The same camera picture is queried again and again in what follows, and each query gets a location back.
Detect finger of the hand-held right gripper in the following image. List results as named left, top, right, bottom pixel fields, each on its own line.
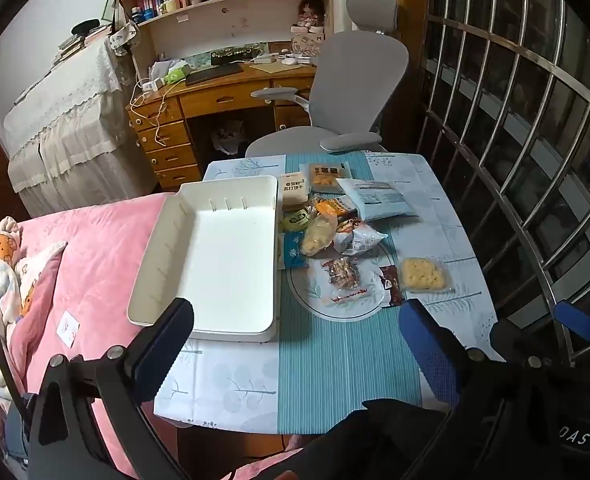
left=490, top=320, right=543, bottom=368
left=554, top=301, right=590, bottom=345

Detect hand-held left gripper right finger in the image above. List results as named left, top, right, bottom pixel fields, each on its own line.
left=399, top=299, right=520, bottom=413

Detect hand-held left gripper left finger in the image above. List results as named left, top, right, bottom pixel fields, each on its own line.
left=28, top=298, right=194, bottom=480

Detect dark brown snack packet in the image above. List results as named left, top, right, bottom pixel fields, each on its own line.
left=378, top=264, right=405, bottom=307

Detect yellow crackers clear packet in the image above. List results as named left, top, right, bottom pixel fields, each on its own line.
left=399, top=256, right=453, bottom=295

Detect white plastic tray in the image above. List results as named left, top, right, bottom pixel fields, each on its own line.
left=126, top=175, right=281, bottom=345

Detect red label dates packet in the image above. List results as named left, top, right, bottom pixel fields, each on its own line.
left=320, top=256, right=385, bottom=308

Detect white red printed packet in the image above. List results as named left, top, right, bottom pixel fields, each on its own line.
left=334, top=220, right=388, bottom=257

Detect blue foil snack packet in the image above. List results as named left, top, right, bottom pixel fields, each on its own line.
left=280, top=230, right=310, bottom=268

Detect pale blue snack packet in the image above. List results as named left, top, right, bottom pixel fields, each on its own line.
left=336, top=178, right=418, bottom=222

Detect yellow chips clear packet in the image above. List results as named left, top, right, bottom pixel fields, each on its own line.
left=299, top=214, right=338, bottom=257

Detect orange snack packet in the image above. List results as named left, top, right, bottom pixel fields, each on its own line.
left=311, top=196, right=358, bottom=218

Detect green snack packet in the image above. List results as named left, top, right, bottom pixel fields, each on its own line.
left=280, top=208, right=312, bottom=232

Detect orange cookies tray packet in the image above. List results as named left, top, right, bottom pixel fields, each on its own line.
left=300, top=161, right=352, bottom=194

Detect beige cracker packet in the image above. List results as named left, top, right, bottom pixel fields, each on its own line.
left=280, top=172, right=310, bottom=207

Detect dark cloth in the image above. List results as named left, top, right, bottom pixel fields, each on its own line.
left=270, top=400, right=476, bottom=480

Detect white paper tag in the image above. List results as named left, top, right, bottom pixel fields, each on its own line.
left=56, top=311, right=81, bottom=347

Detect leaf printed teal tablecloth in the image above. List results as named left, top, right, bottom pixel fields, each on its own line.
left=153, top=152, right=499, bottom=435

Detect pink blanket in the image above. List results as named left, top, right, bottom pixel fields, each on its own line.
left=0, top=192, right=296, bottom=480

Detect crumpled plastic bag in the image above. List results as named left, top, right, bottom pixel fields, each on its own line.
left=211, top=122, right=246, bottom=156

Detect wooden desk with drawers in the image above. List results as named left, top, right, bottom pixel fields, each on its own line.
left=126, top=60, right=326, bottom=191

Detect white lace cloth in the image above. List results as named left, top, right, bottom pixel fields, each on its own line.
left=2, top=35, right=151, bottom=211

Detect black keyboard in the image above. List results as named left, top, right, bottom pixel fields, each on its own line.
left=184, top=62, right=245, bottom=86

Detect white plastic bag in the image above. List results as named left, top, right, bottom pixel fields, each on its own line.
left=149, top=59, right=186, bottom=80

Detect grey office chair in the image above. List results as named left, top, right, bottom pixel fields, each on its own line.
left=245, top=0, right=410, bottom=158

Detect metal window grille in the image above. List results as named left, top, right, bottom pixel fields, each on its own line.
left=415, top=0, right=590, bottom=361

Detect dark long box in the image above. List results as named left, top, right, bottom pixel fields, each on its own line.
left=210, top=47, right=266, bottom=66

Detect printed cloth pouch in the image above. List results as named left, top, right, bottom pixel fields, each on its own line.
left=109, top=22, right=143, bottom=56

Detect stack of books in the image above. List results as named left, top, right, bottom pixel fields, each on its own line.
left=52, top=30, right=111, bottom=63

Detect pink printed box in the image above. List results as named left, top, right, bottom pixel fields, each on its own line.
left=290, top=32, right=328, bottom=57

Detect brown haired doll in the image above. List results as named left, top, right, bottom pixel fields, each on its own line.
left=297, top=0, right=327, bottom=31

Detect white cables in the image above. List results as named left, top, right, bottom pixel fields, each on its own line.
left=129, top=77, right=173, bottom=148

